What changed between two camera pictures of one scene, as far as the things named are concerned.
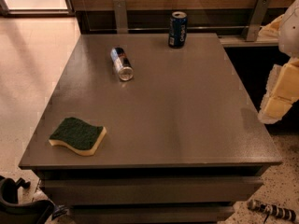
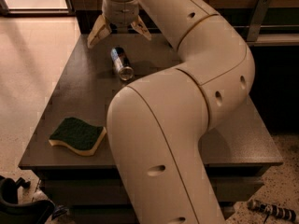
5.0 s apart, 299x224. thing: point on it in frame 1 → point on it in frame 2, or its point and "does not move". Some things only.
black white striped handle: (272, 209) does not move
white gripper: (290, 32) → (121, 12)
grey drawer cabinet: (137, 132) does not move
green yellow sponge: (78, 136) does not move
